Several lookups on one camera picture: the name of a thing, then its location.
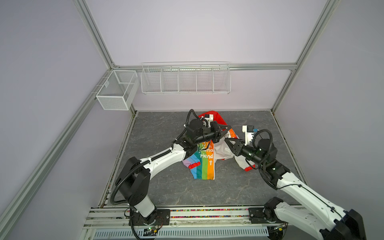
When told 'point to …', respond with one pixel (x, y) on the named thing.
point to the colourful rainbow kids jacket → (202, 163)
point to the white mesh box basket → (119, 90)
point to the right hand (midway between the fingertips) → (226, 140)
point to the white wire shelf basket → (210, 77)
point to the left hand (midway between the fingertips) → (234, 130)
